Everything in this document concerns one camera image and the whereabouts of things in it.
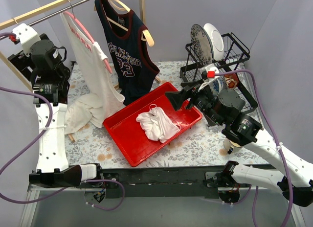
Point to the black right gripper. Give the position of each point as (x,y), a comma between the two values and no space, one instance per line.
(190,97)

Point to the white tank top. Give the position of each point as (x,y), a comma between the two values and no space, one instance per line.
(157,125)
(103,100)

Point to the pink plastic hanger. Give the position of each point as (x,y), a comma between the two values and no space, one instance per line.
(106,63)

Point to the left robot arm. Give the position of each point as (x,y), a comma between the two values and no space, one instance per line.
(41,63)

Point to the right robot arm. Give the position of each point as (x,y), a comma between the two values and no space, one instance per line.
(291,174)

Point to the wooden jersey hanger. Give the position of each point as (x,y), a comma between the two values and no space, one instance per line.
(121,27)

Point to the blue patterned bowl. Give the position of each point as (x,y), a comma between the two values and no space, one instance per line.
(216,86)

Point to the red patterned bowl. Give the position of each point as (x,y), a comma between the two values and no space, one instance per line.
(231,80)

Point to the navy basketball jersey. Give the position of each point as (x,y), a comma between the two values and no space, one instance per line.
(136,72)

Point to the blue floral plate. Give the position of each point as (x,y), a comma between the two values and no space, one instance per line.
(202,45)

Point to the floral table mat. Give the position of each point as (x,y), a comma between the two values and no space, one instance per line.
(199,146)

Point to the white plate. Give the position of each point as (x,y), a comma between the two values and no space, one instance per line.
(217,41)

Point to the cream ceramic cup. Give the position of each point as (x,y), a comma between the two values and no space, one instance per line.
(231,146)

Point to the red plastic tray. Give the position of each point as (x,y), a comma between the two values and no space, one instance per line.
(128,134)

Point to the wooden clothes rack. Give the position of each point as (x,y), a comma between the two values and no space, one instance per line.
(48,7)

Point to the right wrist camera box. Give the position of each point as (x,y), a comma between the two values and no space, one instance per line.
(209,71)

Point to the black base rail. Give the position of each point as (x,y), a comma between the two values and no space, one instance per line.
(165,181)

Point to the metal hanging rail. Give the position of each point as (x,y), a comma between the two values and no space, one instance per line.
(58,12)

